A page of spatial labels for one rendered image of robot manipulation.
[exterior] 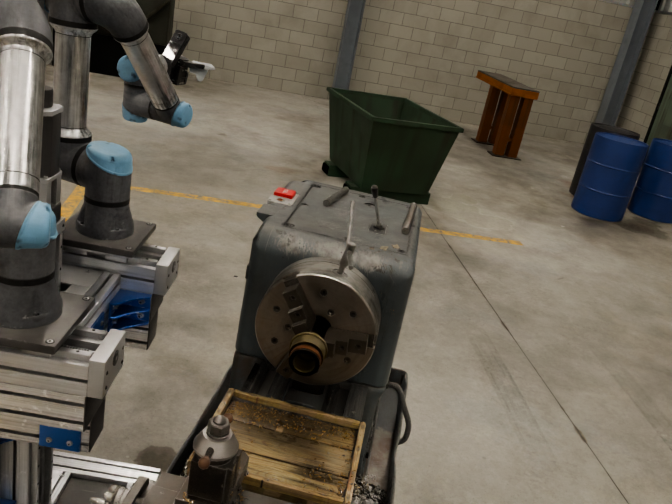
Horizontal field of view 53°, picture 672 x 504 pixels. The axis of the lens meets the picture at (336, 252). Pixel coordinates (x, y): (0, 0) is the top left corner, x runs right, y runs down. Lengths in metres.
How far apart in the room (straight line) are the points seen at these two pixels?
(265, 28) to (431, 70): 2.88
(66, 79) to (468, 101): 10.80
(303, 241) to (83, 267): 0.60
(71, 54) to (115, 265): 0.55
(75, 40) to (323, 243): 0.81
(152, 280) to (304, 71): 9.98
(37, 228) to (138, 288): 0.82
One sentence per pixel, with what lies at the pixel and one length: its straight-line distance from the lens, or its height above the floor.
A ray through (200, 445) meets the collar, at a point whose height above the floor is 1.14.
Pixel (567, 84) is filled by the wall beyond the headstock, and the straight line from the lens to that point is 12.96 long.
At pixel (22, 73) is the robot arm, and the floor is 1.67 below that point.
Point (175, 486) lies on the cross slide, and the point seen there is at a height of 0.96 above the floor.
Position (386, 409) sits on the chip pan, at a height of 0.54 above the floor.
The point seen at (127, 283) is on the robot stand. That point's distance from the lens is 1.93.
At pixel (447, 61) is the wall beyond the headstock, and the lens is 12.14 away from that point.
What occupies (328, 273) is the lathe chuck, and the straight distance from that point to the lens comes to 1.68.
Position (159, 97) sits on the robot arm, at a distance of 1.98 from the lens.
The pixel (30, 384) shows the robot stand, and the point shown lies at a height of 1.03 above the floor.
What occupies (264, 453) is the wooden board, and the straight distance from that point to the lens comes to 1.63.
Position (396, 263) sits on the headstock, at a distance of 1.82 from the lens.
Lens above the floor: 1.91
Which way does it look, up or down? 22 degrees down
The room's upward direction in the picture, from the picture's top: 12 degrees clockwise
